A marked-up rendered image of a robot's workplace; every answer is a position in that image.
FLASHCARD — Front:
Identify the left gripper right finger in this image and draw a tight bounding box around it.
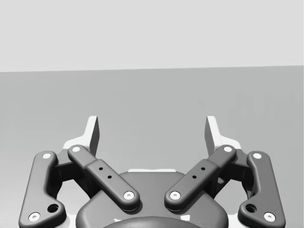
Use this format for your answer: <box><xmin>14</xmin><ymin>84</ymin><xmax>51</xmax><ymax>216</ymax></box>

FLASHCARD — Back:
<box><xmin>164</xmin><ymin>115</ymin><xmax>286</xmax><ymax>228</ymax></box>

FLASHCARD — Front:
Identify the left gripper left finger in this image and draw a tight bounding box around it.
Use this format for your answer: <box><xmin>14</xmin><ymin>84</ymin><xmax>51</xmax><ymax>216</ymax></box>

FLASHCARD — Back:
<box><xmin>18</xmin><ymin>115</ymin><xmax>140</xmax><ymax>228</ymax></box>

